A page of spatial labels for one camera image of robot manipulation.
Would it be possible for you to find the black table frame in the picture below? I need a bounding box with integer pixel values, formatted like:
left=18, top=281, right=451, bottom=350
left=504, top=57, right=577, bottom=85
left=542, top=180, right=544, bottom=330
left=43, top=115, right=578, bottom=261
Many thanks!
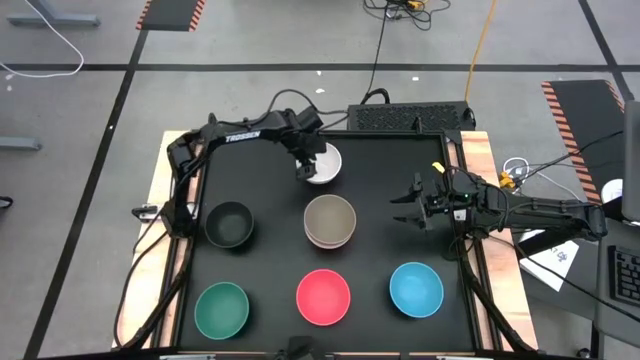
left=154, top=128, right=501, bottom=360

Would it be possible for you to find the black keyboard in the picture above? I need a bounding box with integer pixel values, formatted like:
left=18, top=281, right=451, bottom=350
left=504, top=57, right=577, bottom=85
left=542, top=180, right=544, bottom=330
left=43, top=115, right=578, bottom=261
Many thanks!
left=607, top=244, right=640, bottom=309

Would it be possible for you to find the yellow floor cable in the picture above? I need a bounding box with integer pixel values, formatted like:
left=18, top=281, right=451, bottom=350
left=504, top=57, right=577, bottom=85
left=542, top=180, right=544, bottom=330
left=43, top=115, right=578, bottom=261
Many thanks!
left=463, top=0, right=499, bottom=101

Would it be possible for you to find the black bowl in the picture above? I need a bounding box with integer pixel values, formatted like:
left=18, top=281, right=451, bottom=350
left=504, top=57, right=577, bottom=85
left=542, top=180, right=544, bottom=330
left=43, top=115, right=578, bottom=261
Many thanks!
left=204, top=200, right=255, bottom=250

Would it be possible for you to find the white paper sheet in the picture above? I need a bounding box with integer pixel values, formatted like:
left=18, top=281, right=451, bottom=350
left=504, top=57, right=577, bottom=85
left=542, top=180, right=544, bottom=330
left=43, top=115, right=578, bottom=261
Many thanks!
left=519, top=238, right=581, bottom=293

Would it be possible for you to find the black table clamp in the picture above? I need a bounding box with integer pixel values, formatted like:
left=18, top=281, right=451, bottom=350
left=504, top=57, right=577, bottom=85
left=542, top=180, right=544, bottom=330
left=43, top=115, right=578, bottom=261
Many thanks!
left=131, top=203, right=160, bottom=224

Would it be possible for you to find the green bowl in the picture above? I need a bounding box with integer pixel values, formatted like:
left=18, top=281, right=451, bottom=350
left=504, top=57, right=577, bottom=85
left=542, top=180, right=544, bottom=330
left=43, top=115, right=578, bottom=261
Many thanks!
left=193, top=281, right=251, bottom=341

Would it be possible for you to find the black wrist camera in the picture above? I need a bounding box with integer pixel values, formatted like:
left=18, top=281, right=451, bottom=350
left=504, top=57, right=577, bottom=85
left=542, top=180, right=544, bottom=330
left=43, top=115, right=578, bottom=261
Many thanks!
left=297, top=105, right=325, bottom=132

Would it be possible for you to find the orange bowl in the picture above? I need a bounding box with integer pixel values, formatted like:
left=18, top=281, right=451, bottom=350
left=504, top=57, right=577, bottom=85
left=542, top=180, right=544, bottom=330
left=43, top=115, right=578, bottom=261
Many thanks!
left=305, top=227, right=356, bottom=251

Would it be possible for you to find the grey side desk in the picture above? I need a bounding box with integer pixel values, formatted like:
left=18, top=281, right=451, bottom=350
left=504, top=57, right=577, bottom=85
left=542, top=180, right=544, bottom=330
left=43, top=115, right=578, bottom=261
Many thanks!
left=592, top=217, right=640, bottom=351

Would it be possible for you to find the brown bowl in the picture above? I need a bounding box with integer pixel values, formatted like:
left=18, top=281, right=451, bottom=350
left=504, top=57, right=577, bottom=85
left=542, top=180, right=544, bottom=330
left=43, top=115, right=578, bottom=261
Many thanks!
left=303, top=193, right=358, bottom=244

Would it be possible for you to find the small black hazard-striped floor mat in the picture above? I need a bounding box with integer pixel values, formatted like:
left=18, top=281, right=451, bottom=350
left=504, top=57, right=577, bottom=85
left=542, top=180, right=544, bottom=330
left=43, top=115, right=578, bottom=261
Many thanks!
left=135, top=0, right=207, bottom=33

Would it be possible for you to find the blue bowl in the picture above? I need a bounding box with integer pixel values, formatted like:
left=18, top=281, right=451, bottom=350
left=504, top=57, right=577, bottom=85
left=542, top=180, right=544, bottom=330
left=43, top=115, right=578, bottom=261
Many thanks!
left=388, top=261, right=445, bottom=319

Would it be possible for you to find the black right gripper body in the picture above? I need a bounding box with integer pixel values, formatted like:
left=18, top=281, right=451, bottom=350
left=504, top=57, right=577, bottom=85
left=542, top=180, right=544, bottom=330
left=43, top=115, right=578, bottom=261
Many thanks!
left=409, top=172, right=471, bottom=233

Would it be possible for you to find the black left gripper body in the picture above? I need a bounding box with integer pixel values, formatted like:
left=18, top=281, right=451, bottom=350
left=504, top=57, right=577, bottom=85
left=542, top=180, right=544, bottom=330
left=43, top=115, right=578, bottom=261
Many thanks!
left=287, top=130, right=329, bottom=170

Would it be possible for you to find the black cable conduit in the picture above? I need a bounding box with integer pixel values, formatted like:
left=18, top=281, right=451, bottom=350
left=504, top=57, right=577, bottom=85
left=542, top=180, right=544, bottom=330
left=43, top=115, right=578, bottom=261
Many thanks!
left=113, top=229, right=197, bottom=351
left=457, top=239, right=539, bottom=354

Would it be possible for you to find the white bowl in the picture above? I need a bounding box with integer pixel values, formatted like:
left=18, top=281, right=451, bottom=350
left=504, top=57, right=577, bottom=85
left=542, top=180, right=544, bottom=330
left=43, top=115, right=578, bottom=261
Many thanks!
left=294, top=142, right=344, bottom=186

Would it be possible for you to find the white floor cable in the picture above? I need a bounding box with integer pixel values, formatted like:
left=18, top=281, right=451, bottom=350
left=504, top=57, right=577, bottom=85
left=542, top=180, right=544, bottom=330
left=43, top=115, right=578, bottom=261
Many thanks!
left=0, top=0, right=85, bottom=79

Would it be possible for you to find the black cable bundle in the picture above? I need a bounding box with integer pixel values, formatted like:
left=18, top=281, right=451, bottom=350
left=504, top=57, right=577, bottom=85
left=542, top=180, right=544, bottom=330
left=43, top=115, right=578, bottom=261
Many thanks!
left=363, top=0, right=452, bottom=32

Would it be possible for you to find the grey desk foot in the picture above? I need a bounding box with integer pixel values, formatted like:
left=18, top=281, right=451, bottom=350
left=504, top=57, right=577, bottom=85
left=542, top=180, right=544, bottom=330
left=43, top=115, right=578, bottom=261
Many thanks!
left=7, top=0, right=101, bottom=29

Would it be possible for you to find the black power cable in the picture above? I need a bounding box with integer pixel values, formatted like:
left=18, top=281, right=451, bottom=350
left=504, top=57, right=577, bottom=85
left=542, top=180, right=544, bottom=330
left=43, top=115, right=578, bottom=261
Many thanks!
left=360, top=9, right=391, bottom=106

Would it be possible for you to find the large black hazard-striped floor mat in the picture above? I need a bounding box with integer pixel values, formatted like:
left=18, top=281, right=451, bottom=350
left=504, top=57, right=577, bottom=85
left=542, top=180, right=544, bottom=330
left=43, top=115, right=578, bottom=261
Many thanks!
left=541, top=79, right=626, bottom=210

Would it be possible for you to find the red bowl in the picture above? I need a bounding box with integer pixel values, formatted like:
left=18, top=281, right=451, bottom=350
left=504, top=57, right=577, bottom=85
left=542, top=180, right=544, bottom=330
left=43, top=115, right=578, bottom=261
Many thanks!
left=295, top=268, right=352, bottom=327

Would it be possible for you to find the grey metal bar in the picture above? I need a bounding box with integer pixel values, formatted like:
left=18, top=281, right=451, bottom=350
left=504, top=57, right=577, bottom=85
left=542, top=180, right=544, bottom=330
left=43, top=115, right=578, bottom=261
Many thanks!
left=0, top=137, right=43, bottom=152

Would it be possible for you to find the grey monitor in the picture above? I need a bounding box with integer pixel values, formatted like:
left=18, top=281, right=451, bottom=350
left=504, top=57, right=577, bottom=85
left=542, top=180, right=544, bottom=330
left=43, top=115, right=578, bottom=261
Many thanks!
left=622, top=99, right=640, bottom=224

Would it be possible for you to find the thin black desk cable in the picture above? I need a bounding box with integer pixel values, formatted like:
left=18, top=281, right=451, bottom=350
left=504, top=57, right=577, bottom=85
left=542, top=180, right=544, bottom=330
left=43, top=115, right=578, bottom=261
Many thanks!
left=514, top=249, right=640, bottom=324

